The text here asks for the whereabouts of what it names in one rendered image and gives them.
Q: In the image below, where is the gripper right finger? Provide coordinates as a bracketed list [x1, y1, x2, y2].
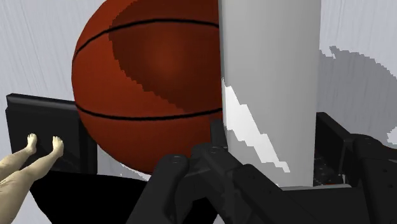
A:
[314, 111, 397, 224]

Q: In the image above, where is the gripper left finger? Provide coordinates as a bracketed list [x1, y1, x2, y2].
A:
[125, 118, 281, 224]

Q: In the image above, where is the orange basketball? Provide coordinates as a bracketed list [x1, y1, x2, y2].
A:
[71, 0, 224, 175]

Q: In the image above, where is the white cylinder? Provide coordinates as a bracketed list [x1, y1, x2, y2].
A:
[218, 0, 323, 188]

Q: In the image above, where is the black rectangular box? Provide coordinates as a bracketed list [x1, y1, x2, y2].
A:
[5, 92, 99, 175]

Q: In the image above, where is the beige human figure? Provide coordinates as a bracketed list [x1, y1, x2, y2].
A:
[0, 132, 65, 224]

